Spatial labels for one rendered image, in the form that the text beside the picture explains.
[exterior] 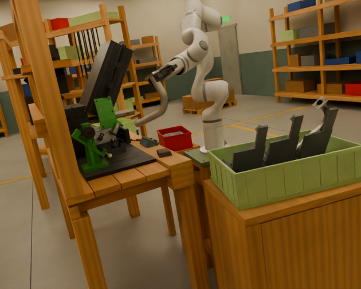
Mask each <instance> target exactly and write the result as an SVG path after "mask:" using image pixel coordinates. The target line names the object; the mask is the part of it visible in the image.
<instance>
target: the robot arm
mask: <svg viewBox="0 0 361 289"><path fill-rule="evenodd" d="M221 25H222V17H221V15H220V13H219V12H217V11H216V10H215V9H213V8H211V7H208V6H205V5H203V4H202V3H201V1H200V0H188V1H187V3H186V6H185V12H184V16H183V20H182V22H181V25H180V28H181V31H182V41H183V42H184V43H185V44H186V45H190V47H188V48H187V49H186V50H185V51H184V52H182V53H180V54H178V55H176V56H174V57H173V58H172V59H171V60H170V62H169V63H167V64H165V65H164V66H162V67H161V68H160V69H159V72H158V73H156V74H154V75H153V77H154V79H155V80H156V82H159V81H160V82H161V83H162V82H164V81H165V80H167V79H169V78H171V77H173V76H174V75H183V74H184V73H186V72H188V71H189V70H191V69H193V68H194V67H196V66H197V73H196V76H195V80H194V82H193V86H192V88H191V97H192V99H193V100H194V101H196V102H207V101H214V104H213V105H212V106H211V107H209V108H207V109H205V110H204V111H203V112H202V123H203V134H204V140H205V146H203V147H201V148H200V152H201V153H204V154H207V151H208V150H214V149H219V148H222V147H227V146H229V145H228V144H227V142H226V140H225V141H224V139H223V127H222V107H223V105H224V104H225V101H226V100H227V99H228V97H229V95H230V86H229V84H228V83H227V82H226V81H223V80H216V81H204V78H205V76H206V75H207V74H208V73H209V72H210V71H211V70H212V68H213V65H214V55H213V49H212V47H211V45H210V44H209V38H208V36H207V34H206V33H205V32H212V31H215V30H218V29H219V28H220V27H221Z"/></svg>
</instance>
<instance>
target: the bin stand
mask: <svg viewBox="0 0 361 289"><path fill-rule="evenodd" d="M197 148H201V147H200V146H199V145H197V144H194V143H193V148H190V149H185V150H179V151H175V152H176V153H178V154H181V155H183V152H184V151H187V150H192V149H197ZM161 191H162V197H163V203H164V209H165V214H166V220H167V226H168V232H169V235H170V236H174V235H176V230H175V224H174V218H173V213H172V207H171V201H170V194H169V191H168V186H162V187H161ZM173 192H174V198H175V204H176V211H177V215H178V222H179V229H180V235H181V239H182V245H183V249H184V250H185V244H184V239H183V233H182V226H181V220H180V215H179V209H178V203H177V198H176V192H175V190H173ZM185 251H186V250H185Z"/></svg>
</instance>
